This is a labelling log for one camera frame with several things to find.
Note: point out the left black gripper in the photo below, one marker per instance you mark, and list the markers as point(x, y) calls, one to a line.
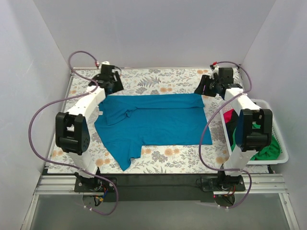
point(114, 84)

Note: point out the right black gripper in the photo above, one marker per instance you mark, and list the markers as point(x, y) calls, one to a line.
point(206, 86)

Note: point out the blue t shirt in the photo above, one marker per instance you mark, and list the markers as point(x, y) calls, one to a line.
point(129, 122)

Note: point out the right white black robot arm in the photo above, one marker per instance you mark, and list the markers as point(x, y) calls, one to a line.
point(253, 129)

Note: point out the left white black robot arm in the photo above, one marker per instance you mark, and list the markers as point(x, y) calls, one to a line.
point(72, 133)

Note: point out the magenta t shirt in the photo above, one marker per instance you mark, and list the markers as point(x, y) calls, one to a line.
point(230, 115)

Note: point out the black t shirt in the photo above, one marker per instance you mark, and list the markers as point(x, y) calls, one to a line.
point(231, 127)

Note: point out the floral patterned table mat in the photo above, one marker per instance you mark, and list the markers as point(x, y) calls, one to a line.
point(170, 158)

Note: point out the green t shirt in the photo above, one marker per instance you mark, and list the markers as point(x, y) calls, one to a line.
point(268, 153)

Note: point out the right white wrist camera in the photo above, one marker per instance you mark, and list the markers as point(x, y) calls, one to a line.
point(215, 68)

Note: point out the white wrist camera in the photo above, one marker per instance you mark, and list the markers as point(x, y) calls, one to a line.
point(104, 65)
point(215, 68)

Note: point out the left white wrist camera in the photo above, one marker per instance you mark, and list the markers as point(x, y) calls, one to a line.
point(104, 65)

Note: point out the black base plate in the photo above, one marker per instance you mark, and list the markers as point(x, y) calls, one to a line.
point(159, 187)

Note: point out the aluminium frame rail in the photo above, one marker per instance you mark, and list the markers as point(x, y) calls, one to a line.
point(55, 185)

